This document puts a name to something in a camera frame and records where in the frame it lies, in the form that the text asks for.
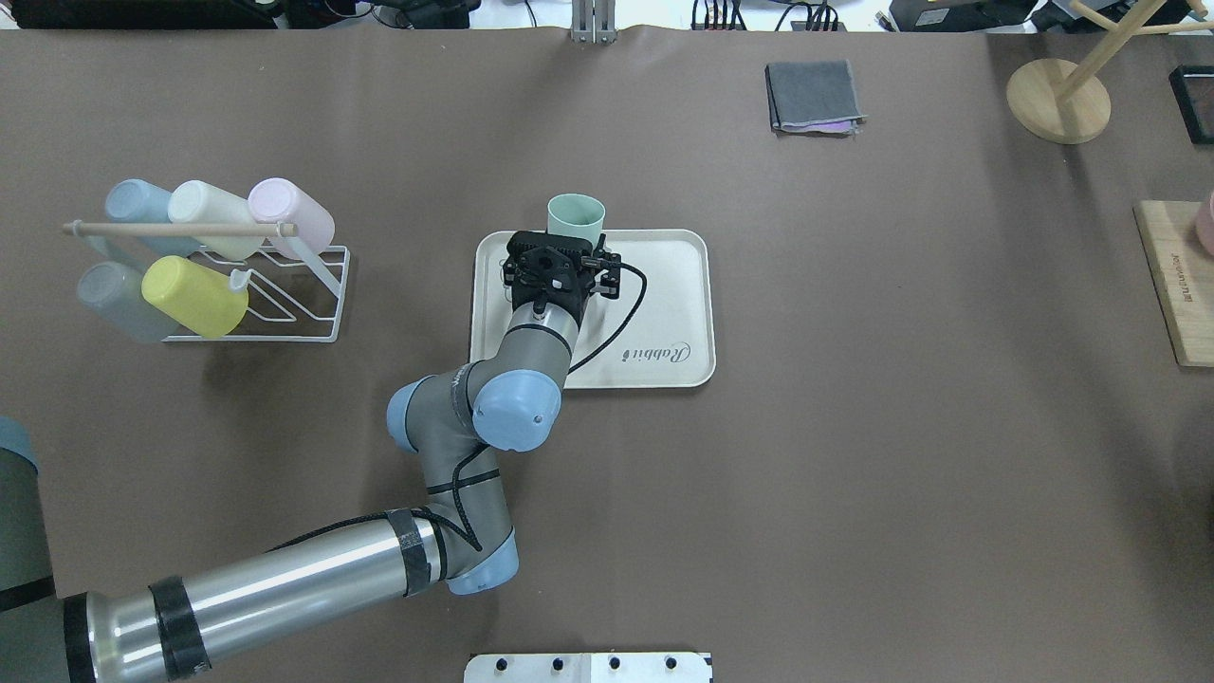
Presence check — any white wire cup rack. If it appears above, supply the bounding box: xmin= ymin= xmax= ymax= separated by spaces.
xmin=81 ymin=232 xmax=351 ymax=343

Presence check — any folded grey cloth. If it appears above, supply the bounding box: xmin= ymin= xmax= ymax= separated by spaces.
xmin=764 ymin=59 xmax=864 ymax=136

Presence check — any wooden mug tree stand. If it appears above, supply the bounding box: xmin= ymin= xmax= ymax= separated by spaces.
xmin=1005 ymin=1 xmax=1213 ymax=144

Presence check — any bamboo cutting board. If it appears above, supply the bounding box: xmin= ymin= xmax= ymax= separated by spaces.
xmin=1134 ymin=200 xmax=1213 ymax=368

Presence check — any pink cup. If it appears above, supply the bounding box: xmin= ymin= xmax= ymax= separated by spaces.
xmin=246 ymin=177 xmax=335 ymax=252

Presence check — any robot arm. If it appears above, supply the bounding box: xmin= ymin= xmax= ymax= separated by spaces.
xmin=2 ymin=230 xmax=632 ymax=682

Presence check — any yellow cup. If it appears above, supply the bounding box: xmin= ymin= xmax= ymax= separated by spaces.
xmin=140 ymin=255 xmax=248 ymax=338

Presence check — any blue cup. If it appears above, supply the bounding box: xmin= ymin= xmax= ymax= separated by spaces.
xmin=104 ymin=178 xmax=202 ymax=258

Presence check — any cream cup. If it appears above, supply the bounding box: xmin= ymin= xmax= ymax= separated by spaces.
xmin=166 ymin=180 xmax=266 ymax=261

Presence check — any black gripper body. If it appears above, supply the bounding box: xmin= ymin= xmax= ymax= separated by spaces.
xmin=503 ymin=230 xmax=622 ymax=323

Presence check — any wooden rack handle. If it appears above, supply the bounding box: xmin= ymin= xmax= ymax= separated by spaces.
xmin=62 ymin=220 xmax=299 ymax=239

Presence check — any black box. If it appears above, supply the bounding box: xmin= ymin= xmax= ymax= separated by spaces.
xmin=1169 ymin=66 xmax=1213 ymax=144

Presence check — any cream rabbit serving tray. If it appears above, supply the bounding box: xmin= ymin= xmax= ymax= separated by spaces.
xmin=469 ymin=229 xmax=716 ymax=389

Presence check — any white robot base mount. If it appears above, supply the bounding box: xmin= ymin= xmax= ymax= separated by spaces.
xmin=463 ymin=650 xmax=714 ymax=682

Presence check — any grey cup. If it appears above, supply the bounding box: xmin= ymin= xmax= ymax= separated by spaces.
xmin=75 ymin=261 xmax=178 ymax=345

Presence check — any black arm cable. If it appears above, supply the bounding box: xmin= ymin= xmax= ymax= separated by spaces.
xmin=266 ymin=264 xmax=649 ymax=553

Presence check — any green cup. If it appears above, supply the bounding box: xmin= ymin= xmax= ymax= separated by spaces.
xmin=546 ymin=194 xmax=606 ymax=245

